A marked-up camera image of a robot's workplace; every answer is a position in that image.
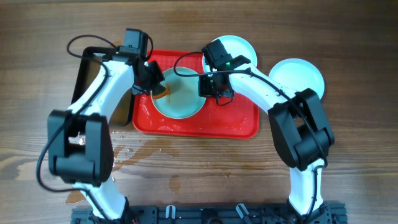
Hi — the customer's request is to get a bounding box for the orange sponge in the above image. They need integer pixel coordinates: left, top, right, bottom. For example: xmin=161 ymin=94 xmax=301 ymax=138
xmin=151 ymin=84 xmax=170 ymax=100

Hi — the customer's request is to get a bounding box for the stained pale blue plate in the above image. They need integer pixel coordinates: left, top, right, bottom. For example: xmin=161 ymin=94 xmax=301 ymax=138
xmin=152 ymin=68 xmax=206 ymax=119

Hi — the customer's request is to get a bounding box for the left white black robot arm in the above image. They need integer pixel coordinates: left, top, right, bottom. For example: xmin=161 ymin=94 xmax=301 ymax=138
xmin=41 ymin=45 xmax=170 ymax=223

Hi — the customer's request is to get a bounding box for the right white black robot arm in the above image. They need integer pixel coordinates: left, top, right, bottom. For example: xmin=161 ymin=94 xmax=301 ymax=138
xmin=202 ymin=55 xmax=335 ymax=223

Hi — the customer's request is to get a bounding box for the red plastic tray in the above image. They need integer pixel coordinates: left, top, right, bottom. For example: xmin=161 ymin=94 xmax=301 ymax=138
xmin=132 ymin=49 xmax=259 ymax=139

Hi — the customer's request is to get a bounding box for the black tray with brown water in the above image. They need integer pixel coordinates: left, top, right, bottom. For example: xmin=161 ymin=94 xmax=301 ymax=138
xmin=71 ymin=47 xmax=135 ymax=127

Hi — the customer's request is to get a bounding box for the right black cable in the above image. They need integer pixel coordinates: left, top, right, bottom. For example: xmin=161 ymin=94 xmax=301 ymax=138
xmin=172 ymin=51 xmax=328 ymax=222

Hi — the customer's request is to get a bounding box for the black cable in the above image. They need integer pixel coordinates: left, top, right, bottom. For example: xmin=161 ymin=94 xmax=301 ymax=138
xmin=172 ymin=51 xmax=328 ymax=222
xmin=35 ymin=34 xmax=155 ymax=222

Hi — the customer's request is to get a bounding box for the left black cable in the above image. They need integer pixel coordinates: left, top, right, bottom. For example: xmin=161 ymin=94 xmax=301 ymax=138
xmin=35 ymin=34 xmax=155 ymax=222

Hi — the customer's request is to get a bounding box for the black mounting rail base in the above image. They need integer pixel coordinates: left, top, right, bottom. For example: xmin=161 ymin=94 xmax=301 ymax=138
xmin=70 ymin=202 xmax=348 ymax=224

